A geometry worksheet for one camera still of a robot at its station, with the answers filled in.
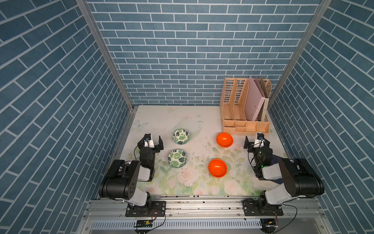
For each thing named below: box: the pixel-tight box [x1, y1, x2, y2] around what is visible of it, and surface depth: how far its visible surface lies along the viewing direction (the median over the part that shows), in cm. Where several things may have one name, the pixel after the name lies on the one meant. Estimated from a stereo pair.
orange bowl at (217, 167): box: [207, 158, 228, 178], surface depth 87 cm
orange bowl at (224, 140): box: [216, 132, 234, 149], surface depth 98 cm
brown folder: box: [257, 78, 270, 122], surface depth 93 cm
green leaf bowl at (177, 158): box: [167, 149, 188, 169], surface depth 91 cm
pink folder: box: [244, 75, 266, 122], surface depth 97 cm
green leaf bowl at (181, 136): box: [171, 128, 191, 146], surface depth 101 cm
